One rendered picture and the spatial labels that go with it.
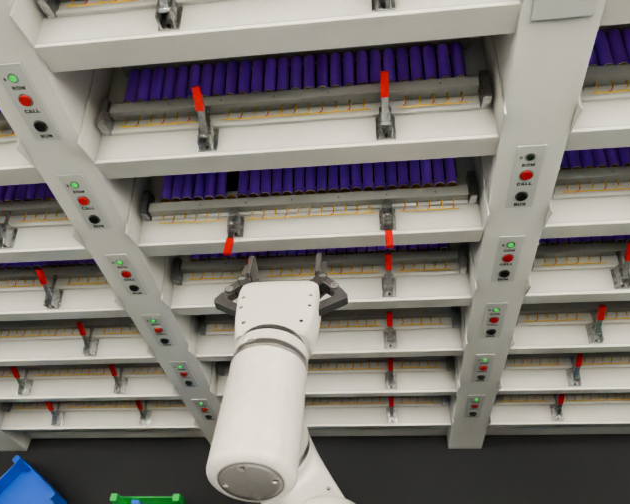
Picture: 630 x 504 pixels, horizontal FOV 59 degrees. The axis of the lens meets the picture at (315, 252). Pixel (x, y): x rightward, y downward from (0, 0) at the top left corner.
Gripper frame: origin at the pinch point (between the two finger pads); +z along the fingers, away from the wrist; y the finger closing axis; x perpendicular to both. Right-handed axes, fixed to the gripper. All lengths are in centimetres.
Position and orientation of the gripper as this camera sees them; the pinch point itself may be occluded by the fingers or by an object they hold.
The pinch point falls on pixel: (286, 266)
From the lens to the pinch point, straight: 75.5
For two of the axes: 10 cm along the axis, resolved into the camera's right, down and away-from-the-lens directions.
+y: 9.9, -0.4, -1.1
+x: -1.0, -8.0, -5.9
